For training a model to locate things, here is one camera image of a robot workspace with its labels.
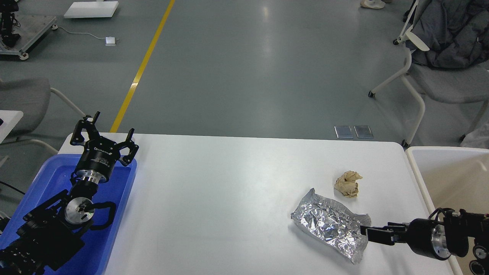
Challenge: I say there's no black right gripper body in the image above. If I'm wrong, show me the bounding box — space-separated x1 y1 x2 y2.
406 218 451 260

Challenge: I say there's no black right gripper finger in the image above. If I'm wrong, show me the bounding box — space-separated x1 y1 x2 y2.
360 223 408 234
366 233 406 246

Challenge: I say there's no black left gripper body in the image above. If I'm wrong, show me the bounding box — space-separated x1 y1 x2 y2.
74 139 119 183

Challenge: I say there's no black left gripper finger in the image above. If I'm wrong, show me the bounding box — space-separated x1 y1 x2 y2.
70 112 101 146
115 128 139 167

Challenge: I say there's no silver foil bag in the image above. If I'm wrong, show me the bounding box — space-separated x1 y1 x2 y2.
290 188 372 265

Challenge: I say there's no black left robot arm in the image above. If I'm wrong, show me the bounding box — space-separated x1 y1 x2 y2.
1 112 139 275

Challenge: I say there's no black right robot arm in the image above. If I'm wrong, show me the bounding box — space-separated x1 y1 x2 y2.
360 208 489 275

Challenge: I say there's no grey chair at left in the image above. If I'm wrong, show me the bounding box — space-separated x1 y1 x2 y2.
0 77 87 155

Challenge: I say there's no crumpled beige paper ball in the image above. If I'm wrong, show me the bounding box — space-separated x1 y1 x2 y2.
334 170 363 198

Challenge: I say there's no white plastic bin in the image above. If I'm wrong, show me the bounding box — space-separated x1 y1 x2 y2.
405 146 489 275

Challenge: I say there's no white side table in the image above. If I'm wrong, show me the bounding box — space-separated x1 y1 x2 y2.
0 110 23 143

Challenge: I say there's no white floor power box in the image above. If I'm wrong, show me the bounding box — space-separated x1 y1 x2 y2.
105 37 117 46

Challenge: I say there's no right metal floor plate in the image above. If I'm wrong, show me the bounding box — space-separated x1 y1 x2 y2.
353 125 374 139

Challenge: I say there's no metal floor plate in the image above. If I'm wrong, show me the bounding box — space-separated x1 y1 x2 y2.
335 125 353 139
353 125 374 139

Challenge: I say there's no blue plastic tray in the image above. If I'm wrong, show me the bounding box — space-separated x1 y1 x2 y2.
0 154 138 275

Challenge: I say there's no left metal floor plate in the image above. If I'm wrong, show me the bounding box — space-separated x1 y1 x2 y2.
335 125 353 139

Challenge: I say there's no metal wheeled cart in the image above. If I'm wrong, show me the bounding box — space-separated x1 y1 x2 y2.
0 14 58 60

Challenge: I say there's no white cloth at right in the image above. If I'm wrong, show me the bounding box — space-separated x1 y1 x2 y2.
460 127 489 149

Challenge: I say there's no white foam board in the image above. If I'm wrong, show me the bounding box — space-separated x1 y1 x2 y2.
63 0 119 19

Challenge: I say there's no black equipment on cart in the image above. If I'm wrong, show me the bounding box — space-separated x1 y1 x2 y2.
0 0 21 48

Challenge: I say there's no dark grey jacket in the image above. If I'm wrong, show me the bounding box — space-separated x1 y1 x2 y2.
407 0 489 69

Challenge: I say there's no white sneaker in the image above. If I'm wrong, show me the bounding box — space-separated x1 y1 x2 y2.
360 0 386 10

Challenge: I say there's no white floor cable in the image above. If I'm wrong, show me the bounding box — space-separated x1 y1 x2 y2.
52 25 107 40

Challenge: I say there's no white frame grey chair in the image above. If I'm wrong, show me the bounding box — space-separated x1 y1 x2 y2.
368 0 488 148

